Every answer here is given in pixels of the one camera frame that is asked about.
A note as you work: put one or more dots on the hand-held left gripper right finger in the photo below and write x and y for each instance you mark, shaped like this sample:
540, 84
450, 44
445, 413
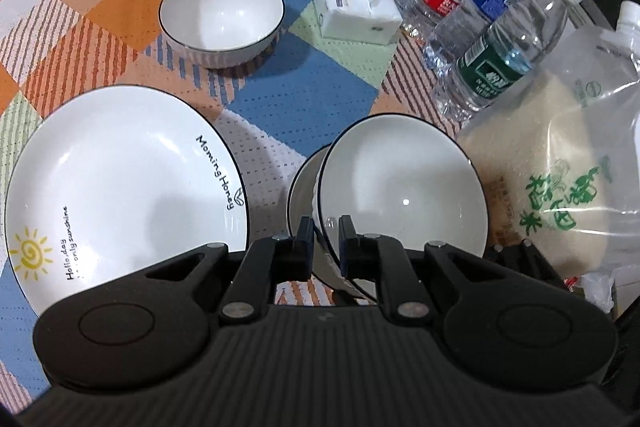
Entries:
347, 249

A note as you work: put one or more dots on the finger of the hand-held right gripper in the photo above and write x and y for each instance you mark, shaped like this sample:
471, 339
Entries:
530, 264

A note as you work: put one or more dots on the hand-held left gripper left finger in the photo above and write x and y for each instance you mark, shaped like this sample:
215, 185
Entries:
303, 249

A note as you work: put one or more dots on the white ribbed bowl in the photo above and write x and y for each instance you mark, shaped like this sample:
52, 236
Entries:
220, 12
301, 187
400, 172

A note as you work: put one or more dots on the white plate with sun print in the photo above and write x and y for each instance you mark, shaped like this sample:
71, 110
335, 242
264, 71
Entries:
125, 182

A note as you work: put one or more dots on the clear bag of rice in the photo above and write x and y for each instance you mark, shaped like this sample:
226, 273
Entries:
550, 157

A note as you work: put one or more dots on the green label water bottle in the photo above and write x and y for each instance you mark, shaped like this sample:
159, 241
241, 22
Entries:
505, 62

